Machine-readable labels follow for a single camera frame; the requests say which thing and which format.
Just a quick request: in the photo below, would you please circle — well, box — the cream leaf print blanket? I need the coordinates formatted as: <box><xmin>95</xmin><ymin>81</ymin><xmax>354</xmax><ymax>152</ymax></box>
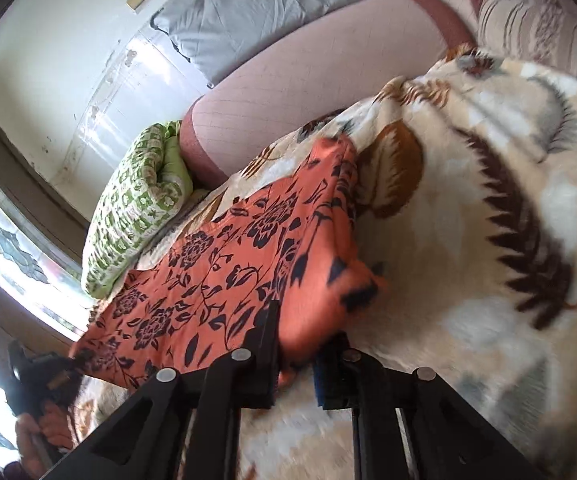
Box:
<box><xmin>67</xmin><ymin>44</ymin><xmax>577</xmax><ymax>480</ymax></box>

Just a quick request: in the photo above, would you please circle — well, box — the tall stained glass window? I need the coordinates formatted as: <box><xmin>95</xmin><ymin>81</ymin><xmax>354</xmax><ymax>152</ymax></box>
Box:
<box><xmin>0</xmin><ymin>160</ymin><xmax>85</xmax><ymax>461</ymax></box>

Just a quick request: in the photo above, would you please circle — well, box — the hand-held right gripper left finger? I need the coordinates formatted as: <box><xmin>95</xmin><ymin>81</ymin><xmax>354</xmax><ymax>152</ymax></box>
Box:
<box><xmin>38</xmin><ymin>297</ymin><xmax>282</xmax><ymax>480</ymax></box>

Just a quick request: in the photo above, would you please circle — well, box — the orange floral garment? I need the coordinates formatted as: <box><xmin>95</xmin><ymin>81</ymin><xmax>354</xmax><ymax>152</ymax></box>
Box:
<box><xmin>70</xmin><ymin>132</ymin><xmax>390</xmax><ymax>392</ymax></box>

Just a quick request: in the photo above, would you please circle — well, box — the green patterned pillow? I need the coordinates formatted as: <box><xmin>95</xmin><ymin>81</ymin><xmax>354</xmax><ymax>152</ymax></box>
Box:
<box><xmin>80</xmin><ymin>120</ymin><xmax>194</xmax><ymax>299</ymax></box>

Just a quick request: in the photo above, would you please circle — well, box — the grey pillow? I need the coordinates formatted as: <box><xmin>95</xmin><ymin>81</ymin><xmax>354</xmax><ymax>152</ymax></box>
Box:
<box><xmin>150</xmin><ymin>0</ymin><xmax>410</xmax><ymax>89</ymax></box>

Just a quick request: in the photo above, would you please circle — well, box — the striped floral cushion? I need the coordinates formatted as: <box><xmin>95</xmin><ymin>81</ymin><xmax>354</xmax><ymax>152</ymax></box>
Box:
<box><xmin>475</xmin><ymin>0</ymin><xmax>577</xmax><ymax>87</ymax></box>

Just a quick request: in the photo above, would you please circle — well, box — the brown wooden door frame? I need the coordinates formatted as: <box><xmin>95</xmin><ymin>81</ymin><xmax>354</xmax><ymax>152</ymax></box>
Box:
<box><xmin>0</xmin><ymin>72</ymin><xmax>99</xmax><ymax>356</ymax></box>

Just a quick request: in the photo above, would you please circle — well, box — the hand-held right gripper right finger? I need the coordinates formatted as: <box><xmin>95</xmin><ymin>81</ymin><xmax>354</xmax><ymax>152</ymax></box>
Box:
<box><xmin>313</xmin><ymin>332</ymin><xmax>565</xmax><ymax>480</ymax></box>

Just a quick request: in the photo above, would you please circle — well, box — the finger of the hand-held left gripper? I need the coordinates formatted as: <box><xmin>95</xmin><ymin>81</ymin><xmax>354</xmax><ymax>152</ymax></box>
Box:
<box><xmin>6</xmin><ymin>339</ymin><xmax>33</xmax><ymax>382</ymax></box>

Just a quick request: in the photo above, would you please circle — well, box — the person's left hand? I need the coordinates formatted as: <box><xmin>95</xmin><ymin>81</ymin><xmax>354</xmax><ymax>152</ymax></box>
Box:
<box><xmin>2</xmin><ymin>401</ymin><xmax>80</xmax><ymax>480</ymax></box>

